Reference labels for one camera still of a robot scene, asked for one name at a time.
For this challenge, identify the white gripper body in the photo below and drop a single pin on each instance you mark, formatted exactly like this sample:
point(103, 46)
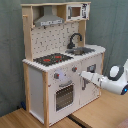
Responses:
point(87, 75)

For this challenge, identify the white oven door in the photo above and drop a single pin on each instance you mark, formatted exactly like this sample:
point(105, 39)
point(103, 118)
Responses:
point(63, 98)

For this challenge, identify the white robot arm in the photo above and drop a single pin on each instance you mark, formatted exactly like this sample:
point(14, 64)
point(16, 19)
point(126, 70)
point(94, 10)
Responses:
point(116, 82)

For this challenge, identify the wooden toy kitchen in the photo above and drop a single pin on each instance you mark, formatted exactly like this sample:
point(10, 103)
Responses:
point(46, 40)

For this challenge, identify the grey ice dispenser panel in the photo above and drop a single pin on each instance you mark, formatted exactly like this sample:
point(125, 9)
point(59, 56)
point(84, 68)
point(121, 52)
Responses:
point(91, 68)

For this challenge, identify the grey toy sink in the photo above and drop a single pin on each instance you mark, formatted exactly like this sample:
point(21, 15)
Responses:
point(79, 51)

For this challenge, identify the red left stove knob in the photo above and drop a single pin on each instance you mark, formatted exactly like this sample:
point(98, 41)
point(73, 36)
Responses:
point(56, 75)

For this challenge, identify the black toy faucet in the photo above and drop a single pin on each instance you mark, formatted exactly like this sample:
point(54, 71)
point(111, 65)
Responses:
point(73, 40)

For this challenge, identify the black toy stovetop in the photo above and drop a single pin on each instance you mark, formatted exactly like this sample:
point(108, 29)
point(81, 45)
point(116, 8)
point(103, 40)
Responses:
point(52, 59)

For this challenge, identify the white toy microwave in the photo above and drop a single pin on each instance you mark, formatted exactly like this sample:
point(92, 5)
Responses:
point(77, 11)

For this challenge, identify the grey range hood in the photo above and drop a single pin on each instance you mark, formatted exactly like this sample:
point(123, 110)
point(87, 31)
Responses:
point(48, 18)

